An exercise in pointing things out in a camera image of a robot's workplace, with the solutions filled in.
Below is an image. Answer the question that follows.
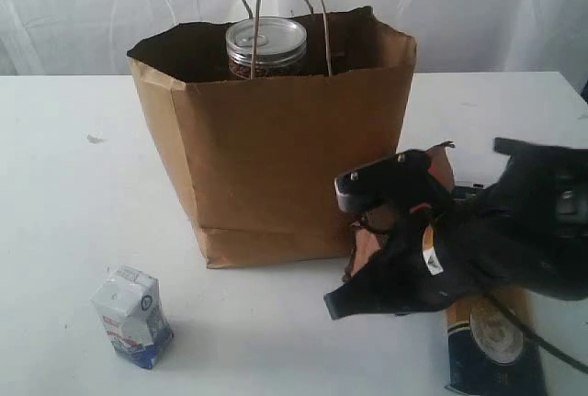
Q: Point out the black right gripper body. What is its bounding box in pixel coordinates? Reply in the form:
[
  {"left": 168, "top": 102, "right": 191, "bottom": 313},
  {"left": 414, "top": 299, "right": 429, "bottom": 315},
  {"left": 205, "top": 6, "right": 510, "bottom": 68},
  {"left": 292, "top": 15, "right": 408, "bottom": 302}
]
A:
[{"left": 357, "top": 205, "right": 505, "bottom": 315}]

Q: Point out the brown orange snack pouch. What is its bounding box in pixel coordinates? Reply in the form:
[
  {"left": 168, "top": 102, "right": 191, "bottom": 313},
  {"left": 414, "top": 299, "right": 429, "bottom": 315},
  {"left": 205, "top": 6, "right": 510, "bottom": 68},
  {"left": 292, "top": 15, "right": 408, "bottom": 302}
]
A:
[{"left": 342, "top": 141, "right": 455, "bottom": 283}]

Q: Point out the white blue milk carton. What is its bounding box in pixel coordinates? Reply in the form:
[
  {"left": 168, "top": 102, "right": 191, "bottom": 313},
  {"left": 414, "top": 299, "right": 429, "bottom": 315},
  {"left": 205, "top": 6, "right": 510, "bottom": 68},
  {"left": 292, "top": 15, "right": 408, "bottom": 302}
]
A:
[{"left": 91, "top": 266, "right": 174, "bottom": 369}]

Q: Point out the clear can with pull-tab lid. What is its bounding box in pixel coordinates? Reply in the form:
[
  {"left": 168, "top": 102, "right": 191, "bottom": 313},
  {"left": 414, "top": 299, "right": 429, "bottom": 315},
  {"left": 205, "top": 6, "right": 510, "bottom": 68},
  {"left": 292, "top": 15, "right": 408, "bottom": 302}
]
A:
[{"left": 225, "top": 17, "right": 307, "bottom": 79}]

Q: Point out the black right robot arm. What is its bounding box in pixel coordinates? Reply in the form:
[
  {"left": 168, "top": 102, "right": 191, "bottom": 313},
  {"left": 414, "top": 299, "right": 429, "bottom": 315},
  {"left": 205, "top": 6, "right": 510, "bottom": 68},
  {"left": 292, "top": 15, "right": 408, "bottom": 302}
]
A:
[{"left": 324, "top": 138, "right": 587, "bottom": 320}]

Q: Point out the brown paper shopping bag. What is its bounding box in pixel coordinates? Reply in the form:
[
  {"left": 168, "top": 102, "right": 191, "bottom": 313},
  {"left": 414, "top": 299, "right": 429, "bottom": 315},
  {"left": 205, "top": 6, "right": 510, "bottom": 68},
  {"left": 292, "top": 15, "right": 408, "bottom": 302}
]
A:
[{"left": 127, "top": 0, "right": 417, "bottom": 269}]

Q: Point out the spaghetti package dark blue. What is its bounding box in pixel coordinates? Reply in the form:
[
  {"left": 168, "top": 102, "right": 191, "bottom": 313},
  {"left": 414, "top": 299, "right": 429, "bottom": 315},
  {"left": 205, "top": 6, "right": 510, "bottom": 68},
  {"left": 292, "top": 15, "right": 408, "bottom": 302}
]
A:
[{"left": 446, "top": 294, "right": 548, "bottom": 396}]

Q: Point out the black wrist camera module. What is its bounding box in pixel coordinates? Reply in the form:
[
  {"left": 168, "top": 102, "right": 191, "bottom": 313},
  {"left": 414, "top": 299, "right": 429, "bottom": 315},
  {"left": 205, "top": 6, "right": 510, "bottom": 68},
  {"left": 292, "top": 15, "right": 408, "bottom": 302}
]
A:
[{"left": 334, "top": 150, "right": 433, "bottom": 215}]

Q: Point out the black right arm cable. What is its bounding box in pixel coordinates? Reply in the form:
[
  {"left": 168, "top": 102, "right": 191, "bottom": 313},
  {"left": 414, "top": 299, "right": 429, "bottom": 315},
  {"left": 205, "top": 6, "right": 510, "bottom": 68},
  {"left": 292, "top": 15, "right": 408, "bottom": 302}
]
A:
[{"left": 477, "top": 285, "right": 588, "bottom": 369}]

